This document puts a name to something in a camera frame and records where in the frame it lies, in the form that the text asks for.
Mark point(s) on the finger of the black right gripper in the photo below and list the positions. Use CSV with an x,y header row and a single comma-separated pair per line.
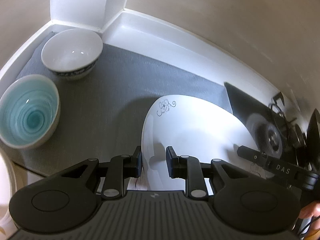
x,y
268,163

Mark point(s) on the teal glazed ceramic bowl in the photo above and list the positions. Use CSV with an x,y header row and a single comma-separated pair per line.
x,y
30,112

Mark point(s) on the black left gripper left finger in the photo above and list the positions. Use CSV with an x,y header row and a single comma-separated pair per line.
x,y
71,197

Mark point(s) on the white plate floral print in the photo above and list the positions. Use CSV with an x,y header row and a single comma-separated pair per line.
x,y
193,127

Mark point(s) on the person right hand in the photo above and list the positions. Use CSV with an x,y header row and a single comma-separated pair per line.
x,y
311,210

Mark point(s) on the grey drying mat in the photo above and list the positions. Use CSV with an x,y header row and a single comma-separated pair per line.
x,y
102,114

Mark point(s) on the white bowl blue pattern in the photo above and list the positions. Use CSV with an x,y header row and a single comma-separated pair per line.
x,y
72,54

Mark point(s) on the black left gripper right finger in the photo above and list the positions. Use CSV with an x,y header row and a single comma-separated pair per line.
x,y
239,198

